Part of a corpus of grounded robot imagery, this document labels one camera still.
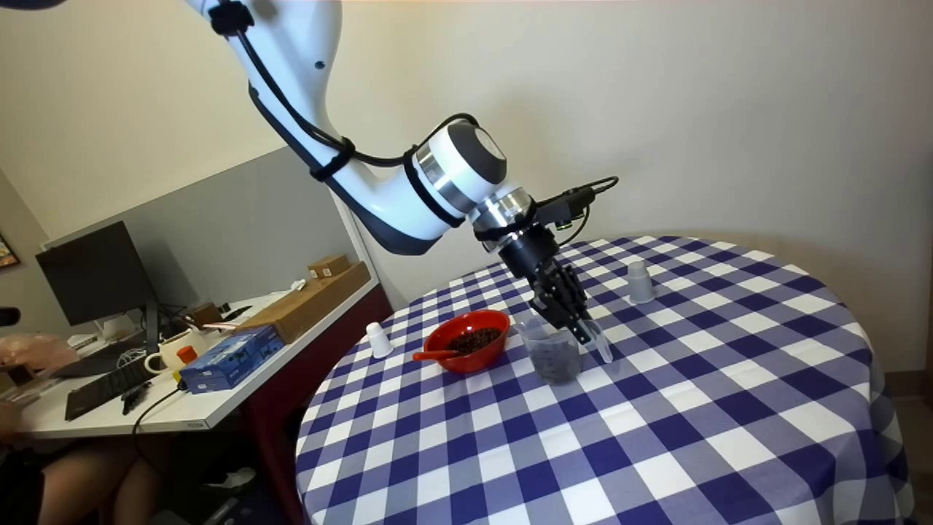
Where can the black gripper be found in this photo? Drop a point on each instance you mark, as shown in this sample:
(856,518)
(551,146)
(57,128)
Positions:
(531,255)

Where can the clear plastic measuring jar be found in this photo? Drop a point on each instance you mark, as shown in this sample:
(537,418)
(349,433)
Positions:
(531,325)

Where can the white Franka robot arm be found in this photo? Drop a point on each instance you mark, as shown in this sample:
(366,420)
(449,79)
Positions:
(292,58)

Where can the red bowl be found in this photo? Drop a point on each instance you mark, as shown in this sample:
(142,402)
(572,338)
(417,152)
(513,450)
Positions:
(467,364)

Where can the orange plastic spoon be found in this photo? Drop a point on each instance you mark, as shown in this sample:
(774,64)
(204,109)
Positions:
(427,354)

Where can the blue white checkered tablecloth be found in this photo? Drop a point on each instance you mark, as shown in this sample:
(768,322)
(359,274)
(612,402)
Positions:
(681,437)

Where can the small white bottle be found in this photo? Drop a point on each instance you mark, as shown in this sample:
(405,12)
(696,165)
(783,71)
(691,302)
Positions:
(376,341)

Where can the long brown cardboard box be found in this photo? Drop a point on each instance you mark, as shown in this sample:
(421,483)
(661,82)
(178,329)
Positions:
(311,302)

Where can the dark red desk panel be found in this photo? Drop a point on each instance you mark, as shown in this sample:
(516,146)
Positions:
(292,389)

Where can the grey partition panel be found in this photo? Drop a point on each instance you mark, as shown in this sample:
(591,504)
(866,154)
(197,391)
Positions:
(244,223)

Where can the blue cardboard box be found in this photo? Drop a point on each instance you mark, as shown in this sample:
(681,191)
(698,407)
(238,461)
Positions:
(228,362)

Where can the white desk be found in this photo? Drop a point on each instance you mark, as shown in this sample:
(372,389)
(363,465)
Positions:
(193,410)

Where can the white mug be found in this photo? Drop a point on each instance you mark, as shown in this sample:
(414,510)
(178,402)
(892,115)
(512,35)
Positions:
(171,357)

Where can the black keyboard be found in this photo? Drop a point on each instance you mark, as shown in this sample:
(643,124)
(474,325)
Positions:
(104,389)

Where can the black computer monitor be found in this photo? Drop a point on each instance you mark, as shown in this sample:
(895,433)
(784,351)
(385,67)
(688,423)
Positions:
(91,273)

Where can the person's bare leg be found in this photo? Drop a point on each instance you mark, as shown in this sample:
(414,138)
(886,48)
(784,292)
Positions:
(88,483)

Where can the pink cloth bundle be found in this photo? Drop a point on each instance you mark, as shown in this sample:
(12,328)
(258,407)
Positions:
(32,351)

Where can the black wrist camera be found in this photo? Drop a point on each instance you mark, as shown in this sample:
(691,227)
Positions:
(563,205)

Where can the framed wall picture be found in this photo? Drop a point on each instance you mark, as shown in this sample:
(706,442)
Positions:
(6,251)

